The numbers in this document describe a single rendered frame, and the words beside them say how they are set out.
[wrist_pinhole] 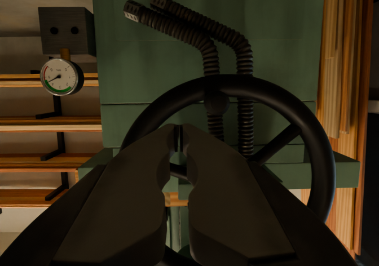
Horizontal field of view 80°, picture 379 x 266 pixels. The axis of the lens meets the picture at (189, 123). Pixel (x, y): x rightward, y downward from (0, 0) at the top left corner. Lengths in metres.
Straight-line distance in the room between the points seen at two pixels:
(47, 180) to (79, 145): 0.69
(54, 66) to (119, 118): 0.14
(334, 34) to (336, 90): 0.37
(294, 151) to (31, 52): 3.44
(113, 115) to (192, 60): 0.19
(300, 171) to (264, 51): 0.26
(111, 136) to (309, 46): 0.43
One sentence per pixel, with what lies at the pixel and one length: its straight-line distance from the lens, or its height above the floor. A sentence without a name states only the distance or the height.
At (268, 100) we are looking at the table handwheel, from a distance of 0.29.
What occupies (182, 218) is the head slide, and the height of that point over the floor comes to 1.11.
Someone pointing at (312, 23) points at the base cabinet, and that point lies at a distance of 0.54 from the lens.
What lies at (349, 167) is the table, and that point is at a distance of 0.60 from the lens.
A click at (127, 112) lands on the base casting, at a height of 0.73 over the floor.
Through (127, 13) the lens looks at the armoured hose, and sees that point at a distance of 0.39.
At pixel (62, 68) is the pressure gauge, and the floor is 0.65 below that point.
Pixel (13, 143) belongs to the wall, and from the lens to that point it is 3.93.
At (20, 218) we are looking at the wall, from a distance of 4.29.
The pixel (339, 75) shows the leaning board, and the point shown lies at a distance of 1.89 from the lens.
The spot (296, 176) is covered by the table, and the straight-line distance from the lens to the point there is 0.55.
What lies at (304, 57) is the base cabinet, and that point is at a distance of 0.52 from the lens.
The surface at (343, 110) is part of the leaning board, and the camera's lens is 1.89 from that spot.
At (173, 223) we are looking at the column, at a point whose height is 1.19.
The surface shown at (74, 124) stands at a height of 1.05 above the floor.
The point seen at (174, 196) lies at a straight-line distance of 0.61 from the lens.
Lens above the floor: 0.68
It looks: 9 degrees up
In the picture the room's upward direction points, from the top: 179 degrees clockwise
